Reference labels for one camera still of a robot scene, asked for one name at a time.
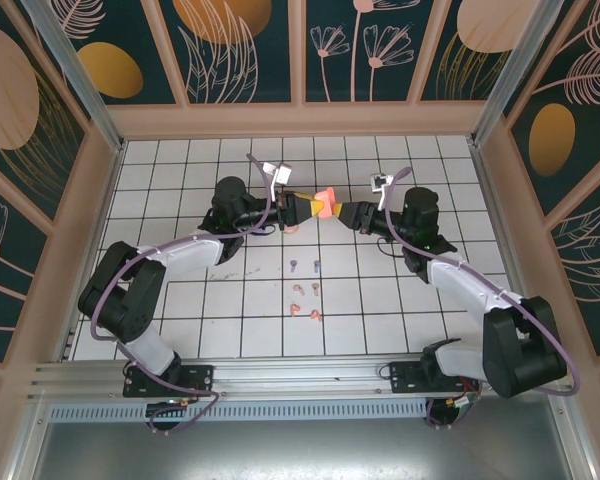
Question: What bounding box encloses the aluminium frame post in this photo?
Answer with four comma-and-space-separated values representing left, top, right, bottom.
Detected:
471, 0, 555, 147
19, 0, 127, 154

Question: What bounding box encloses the grey slotted cable duct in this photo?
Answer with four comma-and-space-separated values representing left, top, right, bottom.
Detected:
47, 401, 431, 422

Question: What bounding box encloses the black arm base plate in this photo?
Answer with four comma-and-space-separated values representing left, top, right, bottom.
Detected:
389, 359, 481, 396
123, 364, 215, 399

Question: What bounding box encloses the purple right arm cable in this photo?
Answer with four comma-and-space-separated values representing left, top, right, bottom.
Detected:
379, 167, 581, 431

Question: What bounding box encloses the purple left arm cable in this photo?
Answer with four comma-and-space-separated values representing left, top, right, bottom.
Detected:
90, 152, 281, 436

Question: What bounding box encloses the coral rectangular charging case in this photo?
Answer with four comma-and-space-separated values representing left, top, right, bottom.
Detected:
313, 187, 337, 220

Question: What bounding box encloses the brushed metal sheet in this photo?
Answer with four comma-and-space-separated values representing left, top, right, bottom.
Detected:
29, 418, 581, 480

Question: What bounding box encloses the aluminium mounting rail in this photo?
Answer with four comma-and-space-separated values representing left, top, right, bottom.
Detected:
27, 360, 574, 401

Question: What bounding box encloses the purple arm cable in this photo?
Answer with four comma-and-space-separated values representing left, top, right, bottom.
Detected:
379, 167, 581, 431
90, 152, 281, 436

